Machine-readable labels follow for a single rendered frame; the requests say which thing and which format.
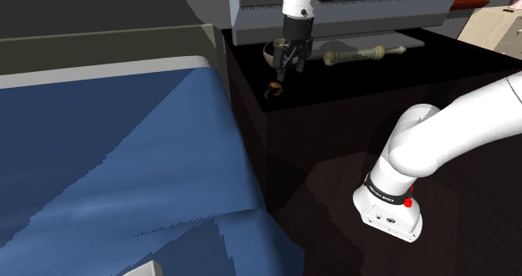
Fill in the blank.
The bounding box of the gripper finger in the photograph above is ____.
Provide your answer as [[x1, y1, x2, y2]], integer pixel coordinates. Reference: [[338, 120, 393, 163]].
[[290, 38, 314, 74], [272, 41, 292, 84]]

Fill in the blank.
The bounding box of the dark bowl with pale rim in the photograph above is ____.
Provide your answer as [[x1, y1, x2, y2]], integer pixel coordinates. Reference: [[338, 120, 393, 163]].
[[263, 39, 286, 69]]

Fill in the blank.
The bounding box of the dark wooden nightstand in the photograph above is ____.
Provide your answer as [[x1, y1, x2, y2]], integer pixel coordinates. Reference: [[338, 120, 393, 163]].
[[220, 27, 522, 211]]

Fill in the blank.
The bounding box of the beige turned wooden stick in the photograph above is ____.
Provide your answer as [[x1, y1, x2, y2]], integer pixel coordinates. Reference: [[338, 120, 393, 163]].
[[322, 44, 407, 68]]

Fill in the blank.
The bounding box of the grey television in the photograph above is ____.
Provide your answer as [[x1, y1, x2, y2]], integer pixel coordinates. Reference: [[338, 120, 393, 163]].
[[227, 0, 458, 61]]

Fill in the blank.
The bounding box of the red flat object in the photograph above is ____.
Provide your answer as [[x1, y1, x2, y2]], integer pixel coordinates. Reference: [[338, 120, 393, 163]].
[[449, 0, 491, 12]]

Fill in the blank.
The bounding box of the beige cardboard box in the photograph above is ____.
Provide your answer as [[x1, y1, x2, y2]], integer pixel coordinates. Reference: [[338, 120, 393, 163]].
[[456, 4, 522, 61]]

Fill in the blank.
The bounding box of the black and gold ring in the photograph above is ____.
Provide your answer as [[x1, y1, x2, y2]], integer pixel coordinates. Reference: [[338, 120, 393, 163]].
[[264, 81, 284, 101]]

